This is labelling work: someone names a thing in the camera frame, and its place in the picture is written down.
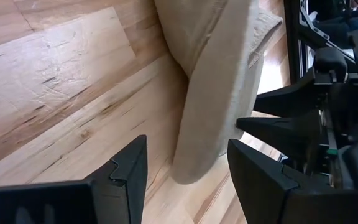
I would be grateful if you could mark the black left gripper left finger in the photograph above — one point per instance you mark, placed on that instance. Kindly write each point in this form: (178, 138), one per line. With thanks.
(123, 193)

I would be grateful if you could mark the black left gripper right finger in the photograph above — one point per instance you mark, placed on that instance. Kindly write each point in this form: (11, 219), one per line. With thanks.
(266, 186)

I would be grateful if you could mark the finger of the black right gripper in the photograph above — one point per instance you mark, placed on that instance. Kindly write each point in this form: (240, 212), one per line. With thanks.
(291, 98)
(284, 132)

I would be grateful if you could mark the khaki baseball cap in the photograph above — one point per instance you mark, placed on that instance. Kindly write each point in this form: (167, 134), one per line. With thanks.
(216, 93)

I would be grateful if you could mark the person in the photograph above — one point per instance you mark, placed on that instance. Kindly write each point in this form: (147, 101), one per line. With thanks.
(357, 23)

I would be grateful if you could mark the black aluminium table frame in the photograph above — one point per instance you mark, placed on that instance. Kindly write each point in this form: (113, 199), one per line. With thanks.
(291, 37)

